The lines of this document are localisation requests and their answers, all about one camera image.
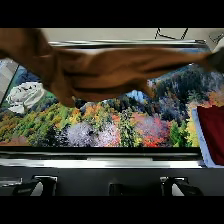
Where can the silver frame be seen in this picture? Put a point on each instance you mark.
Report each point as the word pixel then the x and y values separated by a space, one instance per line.
pixel 100 163

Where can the red garment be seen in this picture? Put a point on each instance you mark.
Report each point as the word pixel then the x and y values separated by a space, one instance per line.
pixel 213 133

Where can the brown garment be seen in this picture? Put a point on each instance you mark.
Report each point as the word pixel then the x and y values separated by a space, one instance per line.
pixel 100 71

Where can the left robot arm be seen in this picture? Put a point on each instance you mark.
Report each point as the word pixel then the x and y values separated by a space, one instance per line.
pixel 29 188

